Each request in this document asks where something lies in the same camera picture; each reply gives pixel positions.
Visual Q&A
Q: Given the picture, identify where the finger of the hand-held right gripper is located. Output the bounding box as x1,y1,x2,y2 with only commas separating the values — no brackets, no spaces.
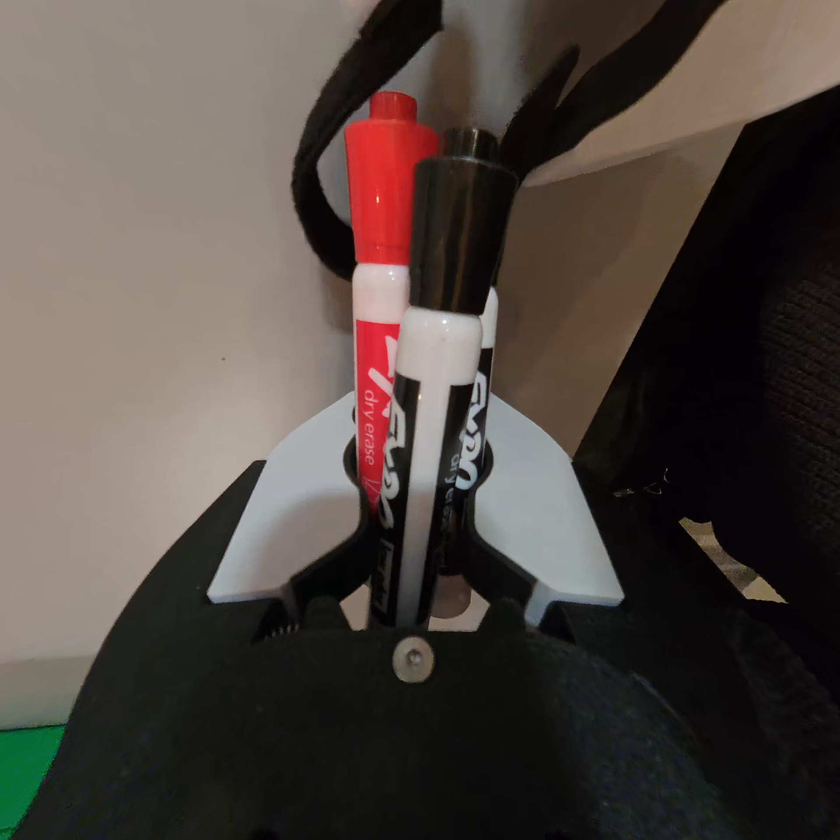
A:
504,0,840,191

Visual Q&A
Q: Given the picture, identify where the green cloth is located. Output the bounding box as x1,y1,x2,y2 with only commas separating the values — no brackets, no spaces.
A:
0,722,67,840

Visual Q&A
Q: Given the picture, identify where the black velcro strap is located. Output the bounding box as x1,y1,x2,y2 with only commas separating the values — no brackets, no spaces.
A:
290,0,581,283

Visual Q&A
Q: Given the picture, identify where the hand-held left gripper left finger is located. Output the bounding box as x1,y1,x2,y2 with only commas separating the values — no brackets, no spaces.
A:
206,395,379,621

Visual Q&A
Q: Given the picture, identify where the black dry erase marker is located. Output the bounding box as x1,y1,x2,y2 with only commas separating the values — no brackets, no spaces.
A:
366,128,519,632
433,262,505,619

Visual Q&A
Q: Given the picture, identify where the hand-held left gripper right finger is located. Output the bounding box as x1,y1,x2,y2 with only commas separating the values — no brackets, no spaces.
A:
461,394,626,634

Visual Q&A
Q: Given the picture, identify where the red dry erase marker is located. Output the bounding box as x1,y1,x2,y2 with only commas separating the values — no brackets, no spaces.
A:
343,92,439,526

